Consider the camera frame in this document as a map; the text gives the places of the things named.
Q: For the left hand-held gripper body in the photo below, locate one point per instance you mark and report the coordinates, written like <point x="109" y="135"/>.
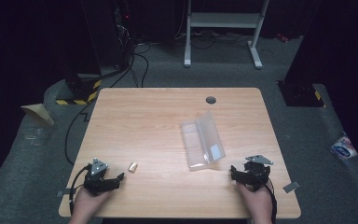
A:
<point x="97" y="180"/>

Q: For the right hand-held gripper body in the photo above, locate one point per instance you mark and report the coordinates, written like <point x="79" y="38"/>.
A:
<point x="258" y="172"/>

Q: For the small beige cylinder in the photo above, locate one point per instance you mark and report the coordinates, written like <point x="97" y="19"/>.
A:
<point x="132" y="167"/>

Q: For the clear plastic box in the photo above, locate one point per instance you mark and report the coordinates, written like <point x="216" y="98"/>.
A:
<point x="202" y="141"/>

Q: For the person's left hand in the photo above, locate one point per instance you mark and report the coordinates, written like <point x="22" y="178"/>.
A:
<point x="88" y="203"/>

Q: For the person's right hand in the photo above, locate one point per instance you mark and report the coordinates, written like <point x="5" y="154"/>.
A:
<point x="258" y="202"/>

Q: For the grey tape strip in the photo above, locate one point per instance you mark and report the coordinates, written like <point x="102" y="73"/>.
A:
<point x="62" y="193"/>
<point x="291" y="186"/>

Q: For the round grey table grommet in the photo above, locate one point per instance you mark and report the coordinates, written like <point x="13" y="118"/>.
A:
<point x="210" y="100"/>

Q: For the white and blue tissue pack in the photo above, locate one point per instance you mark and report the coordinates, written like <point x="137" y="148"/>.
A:
<point x="343" y="148"/>

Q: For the beige cardboard piece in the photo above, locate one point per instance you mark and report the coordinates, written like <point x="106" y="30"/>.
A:
<point x="38" y="112"/>

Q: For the black stand with striped base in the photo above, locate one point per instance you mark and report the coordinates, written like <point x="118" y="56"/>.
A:
<point x="80" y="62"/>
<point x="307" y="62"/>

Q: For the white metal stand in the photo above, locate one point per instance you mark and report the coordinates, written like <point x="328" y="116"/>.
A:
<point x="223" y="20"/>

